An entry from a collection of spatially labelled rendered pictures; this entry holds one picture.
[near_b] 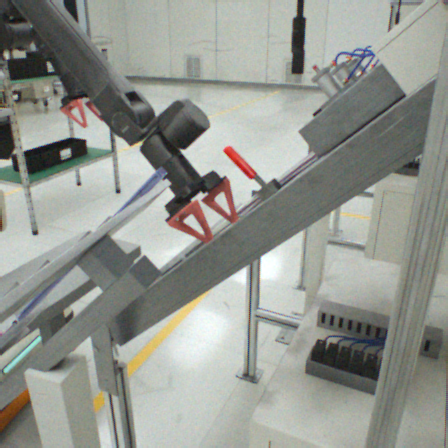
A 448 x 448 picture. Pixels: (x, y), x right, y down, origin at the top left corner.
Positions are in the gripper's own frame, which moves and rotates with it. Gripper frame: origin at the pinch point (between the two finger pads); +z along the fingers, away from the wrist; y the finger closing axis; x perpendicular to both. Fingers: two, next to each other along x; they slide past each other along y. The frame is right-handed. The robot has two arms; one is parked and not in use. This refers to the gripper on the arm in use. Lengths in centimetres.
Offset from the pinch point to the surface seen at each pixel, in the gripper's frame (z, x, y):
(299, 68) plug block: -14.7, -20.8, 24.4
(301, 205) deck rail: 3.6, -19.7, -10.3
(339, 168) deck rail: 2.5, -26.8, -10.2
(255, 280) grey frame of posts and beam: 24, 45, 60
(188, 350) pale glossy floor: 35, 98, 63
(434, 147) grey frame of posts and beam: 6.0, -37.3, -14.2
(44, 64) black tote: -149, 143, 159
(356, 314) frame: 34.5, 2.0, 22.9
